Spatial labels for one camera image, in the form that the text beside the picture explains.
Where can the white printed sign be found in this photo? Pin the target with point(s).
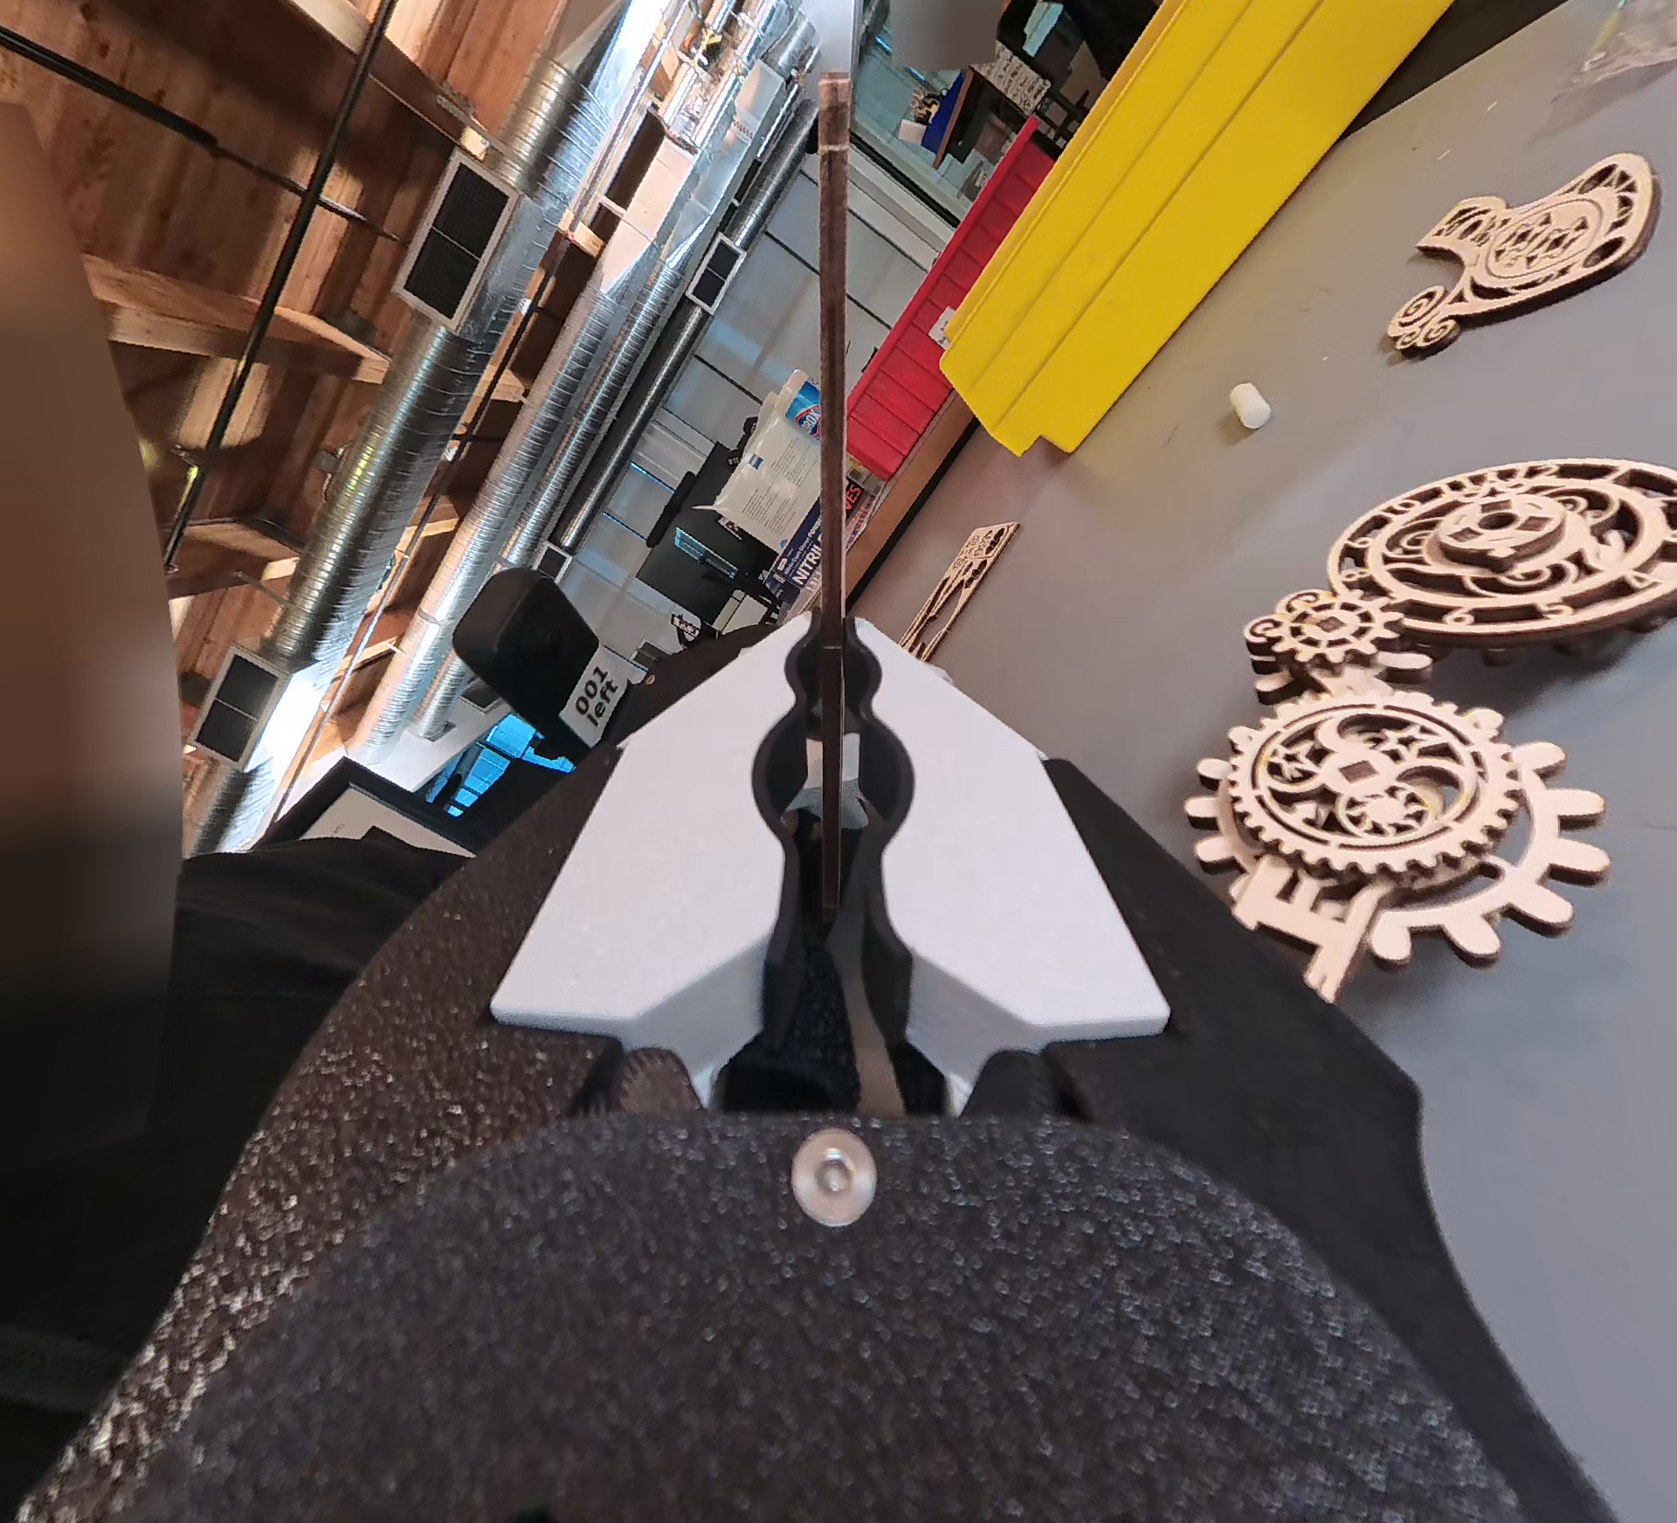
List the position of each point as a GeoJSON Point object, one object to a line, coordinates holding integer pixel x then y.
{"type": "Point", "coordinates": [766, 482]}

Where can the blue glove box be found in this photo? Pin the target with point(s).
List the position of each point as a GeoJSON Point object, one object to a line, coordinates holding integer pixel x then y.
{"type": "Point", "coordinates": [801, 561]}

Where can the red plastic bin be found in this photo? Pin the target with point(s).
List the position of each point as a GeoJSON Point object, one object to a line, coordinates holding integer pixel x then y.
{"type": "Point", "coordinates": [929, 357]}

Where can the clear plastic bag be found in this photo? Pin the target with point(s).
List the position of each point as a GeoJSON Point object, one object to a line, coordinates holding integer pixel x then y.
{"type": "Point", "coordinates": [1631, 31]}

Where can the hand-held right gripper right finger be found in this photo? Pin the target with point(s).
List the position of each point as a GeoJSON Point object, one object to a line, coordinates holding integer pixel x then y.
{"type": "Point", "coordinates": [1021, 894]}

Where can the white ceiling vent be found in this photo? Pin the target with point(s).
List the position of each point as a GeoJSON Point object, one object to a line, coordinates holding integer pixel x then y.
{"type": "Point", "coordinates": [715, 273]}
{"type": "Point", "coordinates": [235, 705]}
{"type": "Point", "coordinates": [456, 240]}

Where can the person's black hoodie torso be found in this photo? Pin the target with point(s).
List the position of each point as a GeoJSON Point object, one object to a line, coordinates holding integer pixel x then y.
{"type": "Point", "coordinates": [261, 920]}

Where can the yellow plastic bin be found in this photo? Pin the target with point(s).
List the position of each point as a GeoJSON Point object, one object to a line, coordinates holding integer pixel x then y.
{"type": "Point", "coordinates": [1205, 148]}

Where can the small white peg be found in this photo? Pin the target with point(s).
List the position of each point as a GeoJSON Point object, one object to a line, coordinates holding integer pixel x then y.
{"type": "Point", "coordinates": [1250, 408]}

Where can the bleach wipes canister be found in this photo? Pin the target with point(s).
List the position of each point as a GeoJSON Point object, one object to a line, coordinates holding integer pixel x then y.
{"type": "Point", "coordinates": [801, 408]}

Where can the silver air duct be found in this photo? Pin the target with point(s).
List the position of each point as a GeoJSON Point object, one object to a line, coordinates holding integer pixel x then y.
{"type": "Point", "coordinates": [393, 436]}
{"type": "Point", "coordinates": [589, 397]}

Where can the ornate wooden bracket piece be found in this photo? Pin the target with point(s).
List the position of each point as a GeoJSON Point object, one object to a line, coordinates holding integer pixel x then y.
{"type": "Point", "coordinates": [1545, 234]}

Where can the wooden puzzle sheet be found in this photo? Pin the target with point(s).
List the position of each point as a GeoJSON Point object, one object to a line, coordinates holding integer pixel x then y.
{"type": "Point", "coordinates": [833, 371]}
{"type": "Point", "coordinates": [963, 594]}

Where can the wooden gear assembly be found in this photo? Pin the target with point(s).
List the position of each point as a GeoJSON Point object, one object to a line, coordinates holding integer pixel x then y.
{"type": "Point", "coordinates": [1375, 791]}

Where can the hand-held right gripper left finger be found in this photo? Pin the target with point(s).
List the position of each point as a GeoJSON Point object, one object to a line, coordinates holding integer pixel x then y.
{"type": "Point", "coordinates": [642, 894]}

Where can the black framed marker board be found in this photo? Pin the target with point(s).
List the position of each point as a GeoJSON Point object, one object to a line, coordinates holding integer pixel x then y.
{"type": "Point", "coordinates": [354, 817]}

